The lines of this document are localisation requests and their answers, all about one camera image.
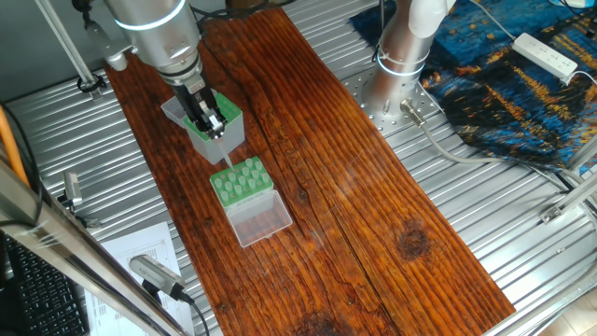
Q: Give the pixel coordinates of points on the silver frame bracket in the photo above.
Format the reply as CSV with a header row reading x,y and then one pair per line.
x,y
569,201

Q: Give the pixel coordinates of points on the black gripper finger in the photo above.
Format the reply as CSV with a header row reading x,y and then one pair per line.
x,y
205,123
218,118

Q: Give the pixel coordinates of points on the diagonal aluminium frame beam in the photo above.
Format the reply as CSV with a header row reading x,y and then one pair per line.
x,y
56,243

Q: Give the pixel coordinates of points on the small metal corner bracket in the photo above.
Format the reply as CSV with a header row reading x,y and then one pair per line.
x,y
73,189

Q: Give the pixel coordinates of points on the yellow pole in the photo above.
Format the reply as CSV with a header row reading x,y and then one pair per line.
x,y
11,140

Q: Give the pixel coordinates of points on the white power strip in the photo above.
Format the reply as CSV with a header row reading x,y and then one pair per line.
x,y
546,54

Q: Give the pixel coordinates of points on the blue patterned cloth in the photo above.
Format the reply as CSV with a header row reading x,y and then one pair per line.
x,y
522,112

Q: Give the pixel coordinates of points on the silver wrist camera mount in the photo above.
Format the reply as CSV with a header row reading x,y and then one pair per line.
x,y
114,51

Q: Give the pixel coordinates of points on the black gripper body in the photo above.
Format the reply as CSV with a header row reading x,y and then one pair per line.
x,y
194,98

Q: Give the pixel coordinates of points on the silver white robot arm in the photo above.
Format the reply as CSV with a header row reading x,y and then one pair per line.
x,y
159,33

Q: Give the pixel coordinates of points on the tall green pipette tip holder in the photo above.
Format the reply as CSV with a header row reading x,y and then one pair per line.
x,y
229,140

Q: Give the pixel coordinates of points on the printed white paper sheet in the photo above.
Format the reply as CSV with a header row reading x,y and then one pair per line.
x,y
121,247

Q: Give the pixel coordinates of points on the silver cylindrical camera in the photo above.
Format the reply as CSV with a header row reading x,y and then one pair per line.
x,y
154,272

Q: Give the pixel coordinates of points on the brown wooden board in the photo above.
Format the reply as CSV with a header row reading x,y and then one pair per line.
x,y
373,205

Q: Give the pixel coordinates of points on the black keyboard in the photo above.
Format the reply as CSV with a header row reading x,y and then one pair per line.
x,y
37,299

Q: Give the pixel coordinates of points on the silver pole with clamp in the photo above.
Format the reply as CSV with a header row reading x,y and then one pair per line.
x,y
65,42

